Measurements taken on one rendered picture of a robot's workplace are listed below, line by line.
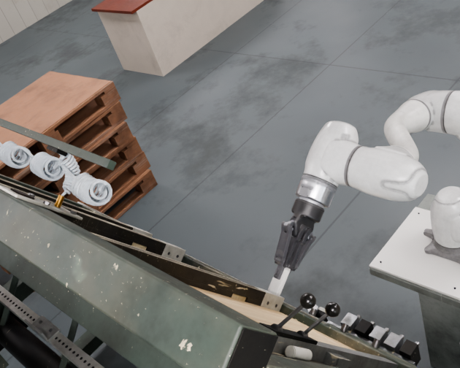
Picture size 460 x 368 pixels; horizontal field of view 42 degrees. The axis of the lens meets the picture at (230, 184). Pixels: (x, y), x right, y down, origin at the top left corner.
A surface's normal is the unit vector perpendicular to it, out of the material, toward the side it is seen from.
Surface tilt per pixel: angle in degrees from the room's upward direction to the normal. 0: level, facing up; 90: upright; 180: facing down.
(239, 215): 0
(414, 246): 1
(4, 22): 90
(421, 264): 1
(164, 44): 90
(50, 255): 32
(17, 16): 90
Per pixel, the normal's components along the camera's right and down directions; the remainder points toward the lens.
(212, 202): -0.29, -0.76
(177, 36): 0.71, 0.23
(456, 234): -0.54, 0.63
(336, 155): -0.47, -0.30
